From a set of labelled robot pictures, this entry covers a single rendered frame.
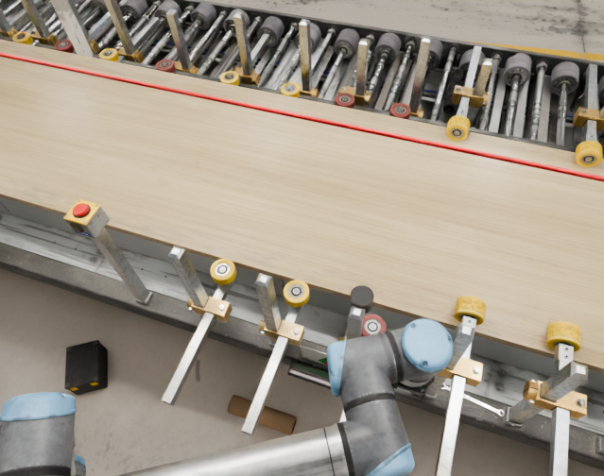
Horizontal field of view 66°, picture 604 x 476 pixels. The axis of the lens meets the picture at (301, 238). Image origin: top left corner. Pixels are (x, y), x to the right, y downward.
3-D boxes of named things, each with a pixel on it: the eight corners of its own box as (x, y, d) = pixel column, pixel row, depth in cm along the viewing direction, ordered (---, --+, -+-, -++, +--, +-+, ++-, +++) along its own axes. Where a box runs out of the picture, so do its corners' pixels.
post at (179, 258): (215, 330, 162) (178, 258, 123) (206, 327, 163) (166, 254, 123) (219, 320, 164) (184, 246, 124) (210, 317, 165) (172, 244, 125)
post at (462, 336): (433, 398, 143) (474, 339, 103) (422, 394, 144) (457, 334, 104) (435, 387, 145) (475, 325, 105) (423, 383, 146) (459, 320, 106)
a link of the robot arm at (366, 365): (336, 401, 75) (411, 385, 76) (320, 335, 81) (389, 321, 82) (336, 416, 83) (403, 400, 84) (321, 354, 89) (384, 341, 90)
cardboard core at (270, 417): (289, 433, 198) (226, 410, 204) (291, 437, 204) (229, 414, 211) (296, 415, 202) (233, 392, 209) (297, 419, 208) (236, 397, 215)
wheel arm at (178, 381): (174, 407, 136) (170, 403, 132) (163, 403, 136) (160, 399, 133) (235, 281, 158) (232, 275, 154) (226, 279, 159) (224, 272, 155)
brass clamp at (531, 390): (578, 421, 117) (587, 416, 113) (521, 403, 120) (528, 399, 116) (578, 398, 120) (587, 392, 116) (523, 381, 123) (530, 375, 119)
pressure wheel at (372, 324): (379, 356, 141) (383, 342, 132) (353, 348, 143) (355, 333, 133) (386, 332, 145) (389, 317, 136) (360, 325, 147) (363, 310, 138)
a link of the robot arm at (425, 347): (391, 321, 81) (446, 310, 82) (382, 341, 92) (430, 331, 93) (408, 375, 76) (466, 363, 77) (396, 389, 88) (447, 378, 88)
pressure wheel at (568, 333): (578, 339, 121) (543, 337, 126) (583, 353, 126) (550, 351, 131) (578, 319, 124) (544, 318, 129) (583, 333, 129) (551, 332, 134)
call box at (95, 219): (97, 241, 128) (85, 224, 121) (76, 234, 129) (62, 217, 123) (111, 221, 131) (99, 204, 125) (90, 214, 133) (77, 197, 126)
